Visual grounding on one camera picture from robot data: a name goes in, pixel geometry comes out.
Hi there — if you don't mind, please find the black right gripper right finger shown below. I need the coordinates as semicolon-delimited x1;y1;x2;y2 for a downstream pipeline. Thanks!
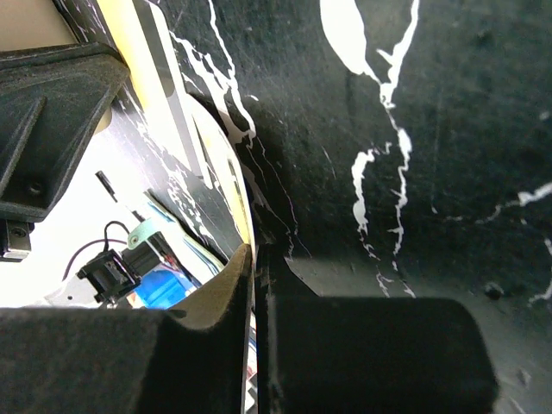
256;245;499;413

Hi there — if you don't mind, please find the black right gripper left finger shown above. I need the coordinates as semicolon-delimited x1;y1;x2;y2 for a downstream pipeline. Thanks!
1;244;253;413

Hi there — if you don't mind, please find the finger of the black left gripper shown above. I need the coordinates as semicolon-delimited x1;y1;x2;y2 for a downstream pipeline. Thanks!
1;43;129;223

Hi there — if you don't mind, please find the brown gold credit card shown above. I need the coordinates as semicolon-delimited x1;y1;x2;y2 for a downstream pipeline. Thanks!
98;1;255;246

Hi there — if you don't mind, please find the mint green card holder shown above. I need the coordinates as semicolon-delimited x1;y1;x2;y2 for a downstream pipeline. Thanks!
127;191;225;285

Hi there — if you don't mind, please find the beige oval card tray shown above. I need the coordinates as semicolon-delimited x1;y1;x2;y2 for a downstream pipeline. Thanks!
0;0;78;52

